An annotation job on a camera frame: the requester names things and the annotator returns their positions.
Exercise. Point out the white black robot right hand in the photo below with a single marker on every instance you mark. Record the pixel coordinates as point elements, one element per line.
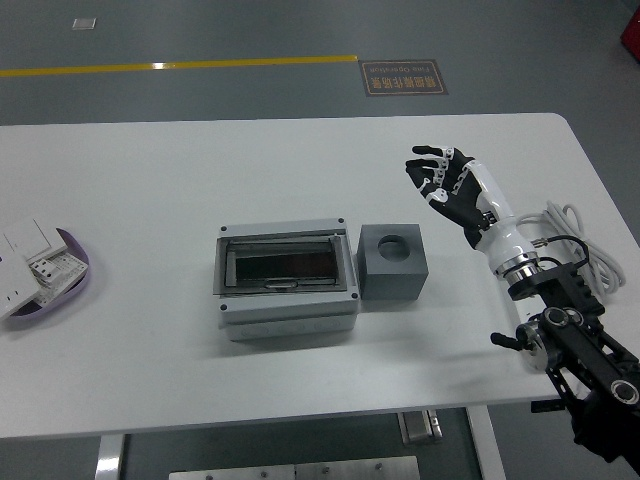
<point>500,235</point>

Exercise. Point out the grey electrical box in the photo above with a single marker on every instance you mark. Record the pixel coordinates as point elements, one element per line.
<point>285,320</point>

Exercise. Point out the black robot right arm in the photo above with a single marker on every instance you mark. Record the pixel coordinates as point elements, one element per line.
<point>575,340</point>

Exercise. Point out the grey cube with round hole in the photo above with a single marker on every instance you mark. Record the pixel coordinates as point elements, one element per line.
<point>395,285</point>

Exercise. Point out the black under-table control box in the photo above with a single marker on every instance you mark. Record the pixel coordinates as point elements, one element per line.
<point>547,406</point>

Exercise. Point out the white power strip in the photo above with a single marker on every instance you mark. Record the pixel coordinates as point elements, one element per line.
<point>531,305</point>

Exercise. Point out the brown floor sign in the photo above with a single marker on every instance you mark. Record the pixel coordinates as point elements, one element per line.
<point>403,77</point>

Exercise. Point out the white table leg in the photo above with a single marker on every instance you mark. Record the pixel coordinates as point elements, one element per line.
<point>487,445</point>
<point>109,457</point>

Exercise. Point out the red object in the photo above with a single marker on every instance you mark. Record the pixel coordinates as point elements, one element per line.
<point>631,30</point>

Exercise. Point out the yellow floor tape line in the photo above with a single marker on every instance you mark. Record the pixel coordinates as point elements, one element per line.
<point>200,65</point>

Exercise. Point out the purple plastic tray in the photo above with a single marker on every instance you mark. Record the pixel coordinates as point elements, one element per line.
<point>75,292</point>

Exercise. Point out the white perforated panel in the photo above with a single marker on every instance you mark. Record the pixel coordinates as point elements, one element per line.
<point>67,272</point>

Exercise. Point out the small white socket module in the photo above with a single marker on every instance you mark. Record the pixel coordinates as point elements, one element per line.
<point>44,269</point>

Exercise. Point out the small metal floor plate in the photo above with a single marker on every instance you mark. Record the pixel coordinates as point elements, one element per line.
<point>84,23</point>

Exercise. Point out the grey metal table bracket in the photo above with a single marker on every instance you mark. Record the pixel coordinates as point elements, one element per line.
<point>420,427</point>

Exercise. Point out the grey metal base plate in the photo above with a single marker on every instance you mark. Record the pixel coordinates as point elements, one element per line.
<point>230,473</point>
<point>357,469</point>

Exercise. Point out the white wall switch plate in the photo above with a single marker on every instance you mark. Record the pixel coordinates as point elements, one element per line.
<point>30,237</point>

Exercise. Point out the white wall socket panel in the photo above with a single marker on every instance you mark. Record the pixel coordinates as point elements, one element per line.
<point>15,290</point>

